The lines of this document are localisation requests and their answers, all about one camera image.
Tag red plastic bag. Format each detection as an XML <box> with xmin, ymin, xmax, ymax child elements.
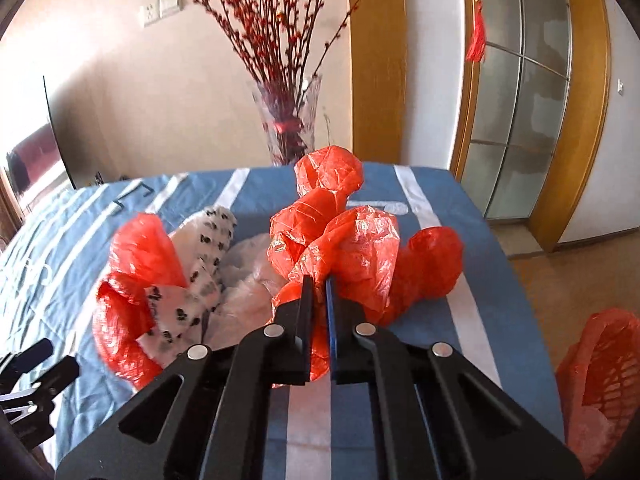
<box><xmin>92</xmin><ymin>212</ymin><xmax>191</xmax><ymax>391</ymax></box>
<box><xmin>267</xmin><ymin>145</ymin><xmax>466</xmax><ymax>383</ymax></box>

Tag clear glass vase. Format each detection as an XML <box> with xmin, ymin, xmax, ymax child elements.
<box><xmin>251</xmin><ymin>74</ymin><xmax>323</xmax><ymax>167</ymax></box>

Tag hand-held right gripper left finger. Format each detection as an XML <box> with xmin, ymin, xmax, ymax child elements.
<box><xmin>54</xmin><ymin>275</ymin><xmax>316</xmax><ymax>480</ymax></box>

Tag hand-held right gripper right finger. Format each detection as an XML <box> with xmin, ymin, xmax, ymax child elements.
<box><xmin>325</xmin><ymin>279</ymin><xmax>586</xmax><ymax>480</ymax></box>

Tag black flat screen television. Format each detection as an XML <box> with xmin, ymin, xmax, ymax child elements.
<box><xmin>4</xmin><ymin>76</ymin><xmax>77</xmax><ymax>211</ymax></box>

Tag red hanging tassel ornament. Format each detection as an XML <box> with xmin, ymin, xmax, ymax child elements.
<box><xmin>452</xmin><ymin>0</ymin><xmax>498</xmax><ymax>65</ymax></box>

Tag frosted glass door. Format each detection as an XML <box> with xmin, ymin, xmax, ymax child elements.
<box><xmin>460</xmin><ymin>0</ymin><xmax>572</xmax><ymax>221</ymax></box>

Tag wooden door frame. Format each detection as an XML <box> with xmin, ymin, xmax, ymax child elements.
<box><xmin>450</xmin><ymin>0</ymin><xmax>612</xmax><ymax>253</ymax></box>

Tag white printed plastic bag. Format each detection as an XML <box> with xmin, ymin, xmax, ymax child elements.
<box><xmin>137</xmin><ymin>205</ymin><xmax>238</xmax><ymax>361</ymax></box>

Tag blue striped tablecloth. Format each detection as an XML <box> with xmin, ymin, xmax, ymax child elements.
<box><xmin>0</xmin><ymin>162</ymin><xmax>566</xmax><ymax>480</ymax></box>

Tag white translucent plastic bag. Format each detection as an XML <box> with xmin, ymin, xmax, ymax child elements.
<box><xmin>202</xmin><ymin>237</ymin><xmax>286</xmax><ymax>351</ymax></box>

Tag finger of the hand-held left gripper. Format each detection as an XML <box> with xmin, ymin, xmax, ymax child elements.
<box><xmin>0</xmin><ymin>356</ymin><xmax>81</xmax><ymax>453</ymax></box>
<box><xmin>0</xmin><ymin>338</ymin><xmax>55</xmax><ymax>379</ymax></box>

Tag wooden wall post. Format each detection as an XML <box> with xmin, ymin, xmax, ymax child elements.
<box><xmin>346</xmin><ymin>0</ymin><xmax>407</xmax><ymax>166</ymax></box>

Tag red lined trash bin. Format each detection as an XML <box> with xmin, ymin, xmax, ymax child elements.
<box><xmin>556</xmin><ymin>308</ymin><xmax>640</xmax><ymax>476</ymax></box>

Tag red berry branches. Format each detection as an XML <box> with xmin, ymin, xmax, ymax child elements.
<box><xmin>135</xmin><ymin>0</ymin><xmax>401</xmax><ymax>126</ymax></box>

